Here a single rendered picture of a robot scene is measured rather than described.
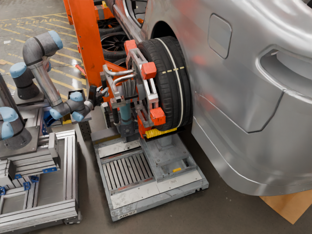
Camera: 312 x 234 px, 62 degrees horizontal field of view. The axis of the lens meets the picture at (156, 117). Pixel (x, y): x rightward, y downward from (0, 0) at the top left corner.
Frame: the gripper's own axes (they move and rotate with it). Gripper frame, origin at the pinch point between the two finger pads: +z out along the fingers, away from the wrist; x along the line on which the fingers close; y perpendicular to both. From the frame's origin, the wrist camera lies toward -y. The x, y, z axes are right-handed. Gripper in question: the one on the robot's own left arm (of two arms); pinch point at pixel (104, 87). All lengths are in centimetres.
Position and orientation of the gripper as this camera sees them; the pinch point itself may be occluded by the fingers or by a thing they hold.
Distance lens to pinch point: 199.1
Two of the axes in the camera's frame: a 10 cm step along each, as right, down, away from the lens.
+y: 0.3, 7.5, 6.7
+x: 9.1, 2.6, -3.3
